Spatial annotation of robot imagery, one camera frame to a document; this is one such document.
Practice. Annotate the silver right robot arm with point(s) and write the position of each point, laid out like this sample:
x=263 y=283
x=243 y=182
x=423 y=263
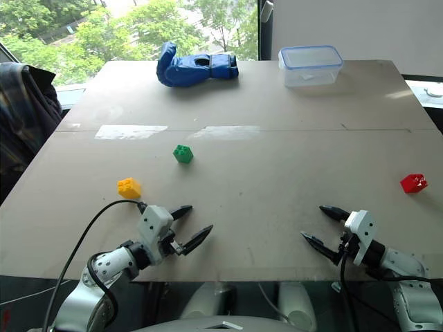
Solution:
x=405 y=276

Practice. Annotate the blue boxing glove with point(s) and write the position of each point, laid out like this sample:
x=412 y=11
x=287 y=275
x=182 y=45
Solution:
x=194 y=67

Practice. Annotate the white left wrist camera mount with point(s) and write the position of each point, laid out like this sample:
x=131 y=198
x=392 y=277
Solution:
x=154 y=224

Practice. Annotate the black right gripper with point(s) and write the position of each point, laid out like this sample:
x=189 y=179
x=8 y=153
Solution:
x=344 y=247

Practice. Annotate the red toy building block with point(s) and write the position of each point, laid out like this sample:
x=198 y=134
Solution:
x=414 y=183

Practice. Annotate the yellow toy building block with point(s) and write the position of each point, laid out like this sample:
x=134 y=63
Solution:
x=129 y=188

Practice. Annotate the plaid shirt on chair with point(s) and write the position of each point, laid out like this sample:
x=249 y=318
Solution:
x=24 y=121

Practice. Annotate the white rounded robot leg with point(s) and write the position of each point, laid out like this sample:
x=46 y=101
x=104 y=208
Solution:
x=297 y=304

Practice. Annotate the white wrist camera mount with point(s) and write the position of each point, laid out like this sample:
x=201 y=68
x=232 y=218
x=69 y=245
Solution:
x=363 y=235
x=154 y=224

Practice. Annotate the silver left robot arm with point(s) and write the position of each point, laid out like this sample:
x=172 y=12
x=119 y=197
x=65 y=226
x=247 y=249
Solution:
x=104 y=273

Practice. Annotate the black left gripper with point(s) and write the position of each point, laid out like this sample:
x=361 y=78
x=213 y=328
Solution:
x=170 y=242

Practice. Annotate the silver robot torso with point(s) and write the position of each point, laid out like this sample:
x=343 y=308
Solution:
x=214 y=325

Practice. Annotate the clear plastic storage container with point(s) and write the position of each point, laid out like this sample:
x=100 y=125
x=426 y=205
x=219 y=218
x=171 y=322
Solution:
x=309 y=65

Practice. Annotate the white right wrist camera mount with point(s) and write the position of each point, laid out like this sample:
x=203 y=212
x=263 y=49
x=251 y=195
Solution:
x=363 y=235

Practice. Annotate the green toy building block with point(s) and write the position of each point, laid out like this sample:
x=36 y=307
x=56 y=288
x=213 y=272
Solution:
x=183 y=153

